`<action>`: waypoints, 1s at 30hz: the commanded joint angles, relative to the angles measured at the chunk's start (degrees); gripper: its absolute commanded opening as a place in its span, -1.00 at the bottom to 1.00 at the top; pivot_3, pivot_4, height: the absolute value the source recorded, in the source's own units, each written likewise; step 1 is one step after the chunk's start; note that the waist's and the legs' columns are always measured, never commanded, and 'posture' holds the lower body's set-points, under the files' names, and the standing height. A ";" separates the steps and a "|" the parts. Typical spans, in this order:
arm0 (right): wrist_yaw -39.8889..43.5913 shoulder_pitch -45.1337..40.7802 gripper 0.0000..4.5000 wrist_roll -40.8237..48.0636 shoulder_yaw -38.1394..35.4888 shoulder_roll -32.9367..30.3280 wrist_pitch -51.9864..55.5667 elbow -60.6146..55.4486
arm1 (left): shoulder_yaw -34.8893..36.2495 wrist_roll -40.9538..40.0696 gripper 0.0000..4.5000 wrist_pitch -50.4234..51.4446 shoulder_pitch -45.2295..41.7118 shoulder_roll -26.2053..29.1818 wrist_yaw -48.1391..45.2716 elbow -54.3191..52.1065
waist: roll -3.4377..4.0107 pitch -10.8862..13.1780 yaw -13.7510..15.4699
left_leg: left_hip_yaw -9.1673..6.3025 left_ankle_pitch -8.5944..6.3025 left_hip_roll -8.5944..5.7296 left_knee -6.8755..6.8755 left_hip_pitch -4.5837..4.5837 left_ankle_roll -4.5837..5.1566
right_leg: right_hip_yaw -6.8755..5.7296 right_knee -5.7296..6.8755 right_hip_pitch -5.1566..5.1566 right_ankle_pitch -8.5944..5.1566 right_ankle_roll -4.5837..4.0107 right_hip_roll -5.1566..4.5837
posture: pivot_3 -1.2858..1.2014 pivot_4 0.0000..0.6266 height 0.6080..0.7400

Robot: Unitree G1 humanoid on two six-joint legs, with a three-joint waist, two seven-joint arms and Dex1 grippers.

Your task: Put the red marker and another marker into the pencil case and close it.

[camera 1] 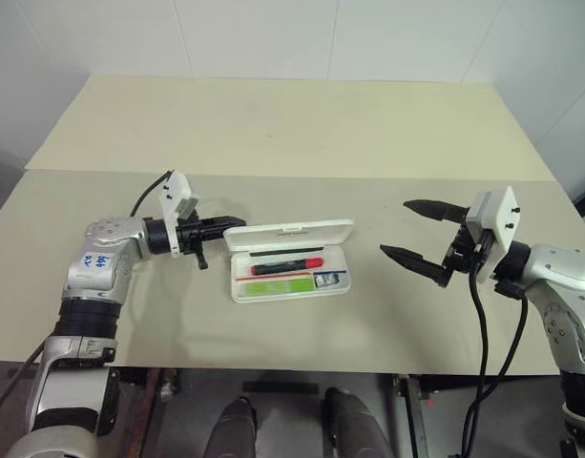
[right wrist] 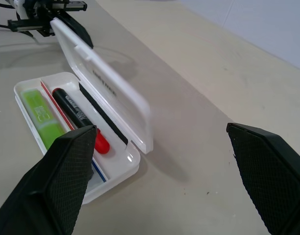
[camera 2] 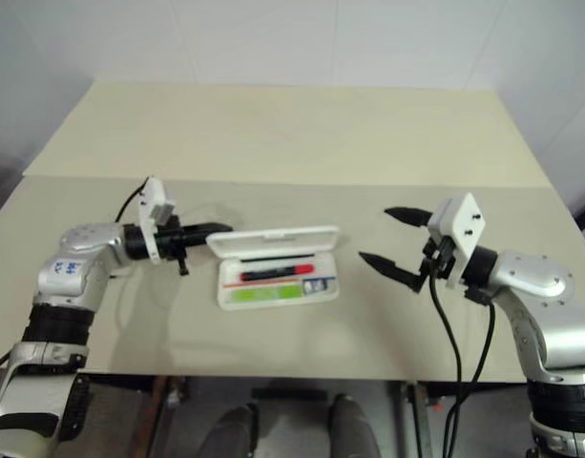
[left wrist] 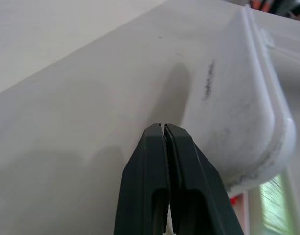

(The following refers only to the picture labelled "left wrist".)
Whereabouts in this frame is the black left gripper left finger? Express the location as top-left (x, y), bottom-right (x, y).
top-left (113, 123), bottom-right (171, 235)

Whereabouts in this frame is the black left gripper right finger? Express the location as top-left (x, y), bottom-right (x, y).
top-left (164, 123), bottom-right (245, 235)

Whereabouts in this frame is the white plastic pencil case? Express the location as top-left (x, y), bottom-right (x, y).
top-left (180, 4), bottom-right (300, 235)

